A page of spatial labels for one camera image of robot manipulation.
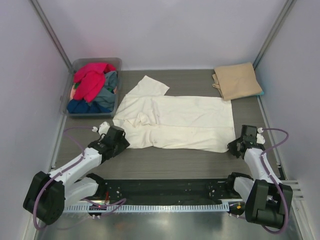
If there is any white t shirt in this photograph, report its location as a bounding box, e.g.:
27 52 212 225
113 75 236 153

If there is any clear plastic bin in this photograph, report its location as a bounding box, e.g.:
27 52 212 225
60 57 122 118

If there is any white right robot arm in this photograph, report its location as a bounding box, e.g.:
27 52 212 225
226 125 293 234

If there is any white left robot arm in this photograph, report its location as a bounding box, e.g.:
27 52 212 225
23 125 130 230

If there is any grey blue t shirt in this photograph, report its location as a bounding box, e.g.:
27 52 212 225
93 71 118 113

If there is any dark blue t shirt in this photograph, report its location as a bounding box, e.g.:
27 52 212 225
66 99 111 114

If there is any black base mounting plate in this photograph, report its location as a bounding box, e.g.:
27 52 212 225
98 178 242 206

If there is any folded beige t shirt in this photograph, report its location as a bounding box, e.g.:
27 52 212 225
212 62 263 101

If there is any right round black base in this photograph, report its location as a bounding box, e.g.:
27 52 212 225
228 201 246 216

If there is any round black base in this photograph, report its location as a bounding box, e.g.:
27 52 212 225
88 202 107 218
228 201 246 216

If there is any peach pink garment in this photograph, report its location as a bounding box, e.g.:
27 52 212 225
69 85 76 100

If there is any red t shirt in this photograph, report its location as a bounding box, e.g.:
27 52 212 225
73 62 116 102

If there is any left round black base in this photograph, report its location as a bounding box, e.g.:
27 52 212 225
88 202 107 218

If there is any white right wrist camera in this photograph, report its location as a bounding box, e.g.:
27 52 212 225
256 127 266 145

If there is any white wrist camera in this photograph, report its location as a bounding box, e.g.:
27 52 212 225
256 127 266 145
91 121 111 136

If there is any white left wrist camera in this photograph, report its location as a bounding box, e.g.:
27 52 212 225
91 121 111 136

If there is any slotted cable duct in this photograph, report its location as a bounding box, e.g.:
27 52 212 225
63 202 229 213

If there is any right aluminium frame post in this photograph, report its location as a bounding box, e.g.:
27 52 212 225
252 0 297 70

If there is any aluminium frame post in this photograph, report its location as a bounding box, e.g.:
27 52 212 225
252 0 297 70
29 0 73 73

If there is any left aluminium frame post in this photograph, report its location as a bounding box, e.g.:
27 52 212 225
29 0 73 73

